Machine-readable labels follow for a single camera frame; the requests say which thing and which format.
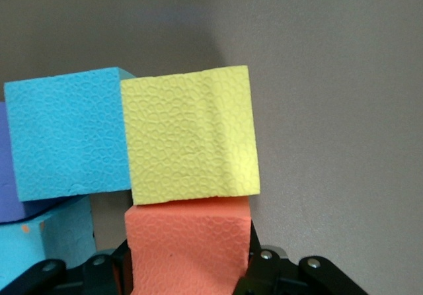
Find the orange foam cube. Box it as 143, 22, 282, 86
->
124, 195, 251, 295

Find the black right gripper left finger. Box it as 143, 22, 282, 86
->
0, 238, 135, 295

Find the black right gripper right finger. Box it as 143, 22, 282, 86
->
236, 218, 367, 295

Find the light blue foam cube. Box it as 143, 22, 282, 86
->
3, 65, 137, 202

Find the purple foam cube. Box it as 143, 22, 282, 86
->
0, 101, 72, 225

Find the brown table cover sheet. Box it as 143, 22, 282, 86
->
0, 0, 423, 295

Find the yellow foam cube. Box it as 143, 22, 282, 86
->
120, 64, 262, 206

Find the light blue cube orange speck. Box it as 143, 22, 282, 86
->
0, 195, 97, 288

